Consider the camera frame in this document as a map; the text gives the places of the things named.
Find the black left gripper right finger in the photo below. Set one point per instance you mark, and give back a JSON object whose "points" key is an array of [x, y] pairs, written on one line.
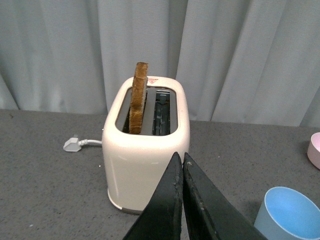
{"points": [[209, 215]]}

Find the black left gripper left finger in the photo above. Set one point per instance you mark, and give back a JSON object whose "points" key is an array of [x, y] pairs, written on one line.
{"points": [[162, 217]]}

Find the light blue cup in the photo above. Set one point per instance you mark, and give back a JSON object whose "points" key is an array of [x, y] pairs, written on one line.
{"points": [[286, 214]]}

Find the cream white toaster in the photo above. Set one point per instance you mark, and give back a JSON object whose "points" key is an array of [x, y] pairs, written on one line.
{"points": [[135, 163]]}

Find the white power plug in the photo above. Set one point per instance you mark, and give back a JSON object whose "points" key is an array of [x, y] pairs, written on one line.
{"points": [[72, 144]]}

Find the pink bowl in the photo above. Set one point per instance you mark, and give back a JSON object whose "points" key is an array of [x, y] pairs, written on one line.
{"points": [[313, 151]]}

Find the toasted bread slice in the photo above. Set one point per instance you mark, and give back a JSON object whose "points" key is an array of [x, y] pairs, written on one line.
{"points": [[138, 98]]}

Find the grey curtain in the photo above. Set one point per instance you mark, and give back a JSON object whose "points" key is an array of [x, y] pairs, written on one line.
{"points": [[241, 61]]}

